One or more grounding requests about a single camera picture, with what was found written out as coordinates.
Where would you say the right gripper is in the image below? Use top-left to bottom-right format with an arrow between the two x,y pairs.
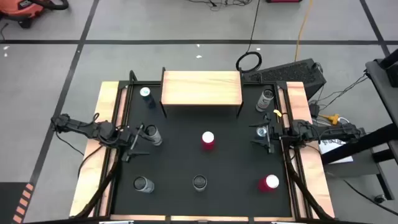
248,113 -> 282,154

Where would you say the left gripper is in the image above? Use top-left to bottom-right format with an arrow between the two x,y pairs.
119,123 -> 150,162

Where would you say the silver white beverage can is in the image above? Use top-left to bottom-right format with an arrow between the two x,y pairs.
144,124 -> 164,147

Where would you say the Celsius Peach Vibe can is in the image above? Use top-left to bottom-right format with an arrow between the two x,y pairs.
255,88 -> 275,113

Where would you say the blue Red Bull can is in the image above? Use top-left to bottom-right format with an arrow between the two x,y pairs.
139,86 -> 157,110

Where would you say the red beverage can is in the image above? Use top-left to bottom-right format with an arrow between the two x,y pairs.
257,174 -> 280,193
200,131 -> 216,152

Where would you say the grey silver beverage can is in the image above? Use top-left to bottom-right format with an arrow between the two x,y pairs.
132,175 -> 155,194

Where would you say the black power brick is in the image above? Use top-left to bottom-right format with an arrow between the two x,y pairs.
309,102 -> 322,118

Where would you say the black computer tower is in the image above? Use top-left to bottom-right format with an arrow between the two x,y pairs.
241,58 -> 327,101

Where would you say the yellow plug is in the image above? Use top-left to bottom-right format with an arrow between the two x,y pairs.
320,113 -> 340,126

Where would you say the white printed paper sheet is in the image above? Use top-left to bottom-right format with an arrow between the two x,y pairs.
317,138 -> 354,165

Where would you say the Celsius Tropical Vibe can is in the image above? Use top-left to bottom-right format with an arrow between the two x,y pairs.
192,174 -> 208,192

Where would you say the black metal cart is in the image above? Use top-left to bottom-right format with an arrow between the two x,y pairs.
320,49 -> 398,202

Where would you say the orange shop vacuum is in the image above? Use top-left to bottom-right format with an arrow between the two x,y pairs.
0,0 -> 46,29

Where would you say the black aluminium table frame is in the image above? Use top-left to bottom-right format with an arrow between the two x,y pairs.
73,70 -> 335,224

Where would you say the black braided cable sleeve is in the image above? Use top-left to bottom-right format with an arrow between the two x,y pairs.
74,147 -> 122,218
281,146 -> 332,222

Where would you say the yellow power cable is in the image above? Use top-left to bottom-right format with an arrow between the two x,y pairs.
294,0 -> 313,62

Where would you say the black cable tangle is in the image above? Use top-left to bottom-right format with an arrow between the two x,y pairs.
186,0 -> 253,12

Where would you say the black vacuum hose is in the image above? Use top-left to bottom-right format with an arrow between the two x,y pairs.
29,0 -> 70,11

